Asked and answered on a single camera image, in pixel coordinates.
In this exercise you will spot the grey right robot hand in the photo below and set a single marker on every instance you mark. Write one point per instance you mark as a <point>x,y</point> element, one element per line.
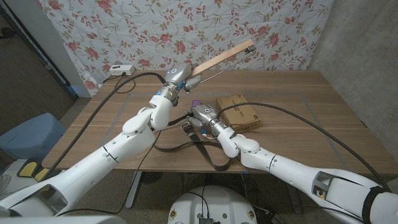
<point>205,115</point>

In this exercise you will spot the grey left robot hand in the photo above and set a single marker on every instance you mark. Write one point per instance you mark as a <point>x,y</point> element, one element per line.
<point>180,74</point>

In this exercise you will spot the dark brown leather belt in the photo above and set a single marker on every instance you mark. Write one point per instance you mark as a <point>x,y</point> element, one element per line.
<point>205,152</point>

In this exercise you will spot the wooden slat clip hanger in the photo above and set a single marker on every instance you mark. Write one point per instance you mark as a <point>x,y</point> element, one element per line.
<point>224,56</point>

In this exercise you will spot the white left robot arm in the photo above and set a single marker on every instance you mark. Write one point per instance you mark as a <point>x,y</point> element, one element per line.
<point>93,168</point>

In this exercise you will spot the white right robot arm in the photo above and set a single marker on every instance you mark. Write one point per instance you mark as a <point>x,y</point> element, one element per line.
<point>295,171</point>

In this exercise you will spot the brown cardboard package box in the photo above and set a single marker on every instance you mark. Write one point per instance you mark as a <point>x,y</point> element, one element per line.
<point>241,119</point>

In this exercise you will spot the white power strip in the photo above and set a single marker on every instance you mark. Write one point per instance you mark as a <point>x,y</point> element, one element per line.
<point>121,70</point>

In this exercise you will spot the floral backdrop cloth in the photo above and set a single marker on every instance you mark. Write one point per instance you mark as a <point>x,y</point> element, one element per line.
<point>140,31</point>

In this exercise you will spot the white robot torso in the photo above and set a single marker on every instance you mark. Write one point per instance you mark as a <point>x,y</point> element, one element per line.
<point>224,202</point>

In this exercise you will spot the grey metal table leg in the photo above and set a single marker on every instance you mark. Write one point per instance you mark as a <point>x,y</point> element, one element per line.
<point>296,203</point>
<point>134,193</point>

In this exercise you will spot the yellow black slipper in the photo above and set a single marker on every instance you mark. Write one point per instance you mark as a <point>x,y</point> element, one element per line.
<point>28,169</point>
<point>42,175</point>

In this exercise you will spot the grey sneaker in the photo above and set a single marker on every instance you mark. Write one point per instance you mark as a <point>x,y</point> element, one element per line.
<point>3,183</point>

